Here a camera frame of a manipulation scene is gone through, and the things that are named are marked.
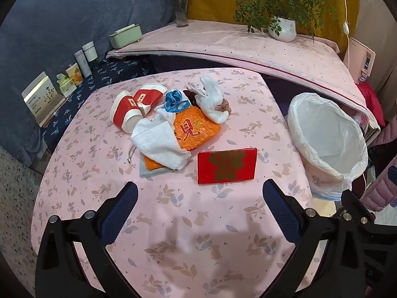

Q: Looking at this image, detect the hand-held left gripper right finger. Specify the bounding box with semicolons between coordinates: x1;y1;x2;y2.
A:
262;178;363;298

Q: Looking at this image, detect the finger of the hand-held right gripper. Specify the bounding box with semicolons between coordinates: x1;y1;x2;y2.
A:
340;189;365;221

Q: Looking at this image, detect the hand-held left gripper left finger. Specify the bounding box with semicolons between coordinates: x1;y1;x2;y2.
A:
35;181;146;298

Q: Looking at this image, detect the grey pouch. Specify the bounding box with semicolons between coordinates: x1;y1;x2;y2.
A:
127;147;174;179

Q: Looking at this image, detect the red envelope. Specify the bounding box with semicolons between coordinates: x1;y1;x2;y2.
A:
197;147;258;186

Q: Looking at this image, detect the white bag lined trash bin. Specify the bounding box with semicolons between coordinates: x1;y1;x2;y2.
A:
287;92;370;201

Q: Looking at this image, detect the white paper towel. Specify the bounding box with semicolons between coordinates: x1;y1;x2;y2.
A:
130;107;193;171

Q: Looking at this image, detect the red white paper cup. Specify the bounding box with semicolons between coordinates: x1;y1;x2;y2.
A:
112;91;147;134
134;83;167;117

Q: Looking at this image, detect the orange plastic bag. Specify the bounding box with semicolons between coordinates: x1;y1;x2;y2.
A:
143;107;223;171

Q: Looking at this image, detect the beige dotted scrunchie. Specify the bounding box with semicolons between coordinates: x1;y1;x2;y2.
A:
217;99;233;114

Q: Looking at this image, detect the blue ribbon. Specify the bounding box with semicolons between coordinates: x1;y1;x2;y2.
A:
164;90;190;112

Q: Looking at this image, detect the white cloth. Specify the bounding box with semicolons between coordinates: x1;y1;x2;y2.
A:
186;76;230;124

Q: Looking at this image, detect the dark red velvet scrunchie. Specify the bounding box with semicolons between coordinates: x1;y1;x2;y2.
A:
182;89;204;106

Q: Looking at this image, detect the pink down jacket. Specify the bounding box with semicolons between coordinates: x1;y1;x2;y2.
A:
360;121;397;212

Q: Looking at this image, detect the pink floral tablecloth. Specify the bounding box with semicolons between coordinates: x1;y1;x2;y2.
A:
30;68;314;298

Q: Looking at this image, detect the red cloth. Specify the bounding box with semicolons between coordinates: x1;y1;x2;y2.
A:
355;81;385;128

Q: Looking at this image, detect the navy floral cloth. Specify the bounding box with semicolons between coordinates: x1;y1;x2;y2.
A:
40;57;156;137

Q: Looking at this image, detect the green white carton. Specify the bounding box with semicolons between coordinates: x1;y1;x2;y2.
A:
56;73;77;98

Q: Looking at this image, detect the standing card booklet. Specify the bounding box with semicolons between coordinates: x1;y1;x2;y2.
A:
22;71;67;128

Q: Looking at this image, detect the white pink appliance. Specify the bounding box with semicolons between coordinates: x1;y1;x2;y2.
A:
343;37;377;83

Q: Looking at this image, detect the orange print carton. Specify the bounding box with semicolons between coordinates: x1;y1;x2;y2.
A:
65;63;84;84

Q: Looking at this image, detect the tall white box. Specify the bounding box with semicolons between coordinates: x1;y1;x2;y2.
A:
74;50;92;78

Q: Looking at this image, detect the white jar with grey lid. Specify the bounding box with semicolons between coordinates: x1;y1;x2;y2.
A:
82;41;99;63

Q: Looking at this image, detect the pink padded quilt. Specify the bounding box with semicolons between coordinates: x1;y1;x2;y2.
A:
106;19;381;137

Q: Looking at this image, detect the pale green box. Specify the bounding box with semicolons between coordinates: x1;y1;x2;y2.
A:
108;24;143;49

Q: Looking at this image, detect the green plant in white pot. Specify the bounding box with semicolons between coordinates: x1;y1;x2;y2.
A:
211;0;339;43

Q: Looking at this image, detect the blue-grey blanket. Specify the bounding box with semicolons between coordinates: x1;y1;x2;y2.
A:
0;0;190;169

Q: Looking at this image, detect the yellow cloth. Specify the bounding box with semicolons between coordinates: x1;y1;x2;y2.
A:
188;0;360;54

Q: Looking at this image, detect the glass vase with pink flowers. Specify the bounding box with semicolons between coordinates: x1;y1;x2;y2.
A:
160;0;196;28

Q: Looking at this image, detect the white cable with switch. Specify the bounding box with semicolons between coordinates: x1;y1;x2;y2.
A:
338;0;351;35

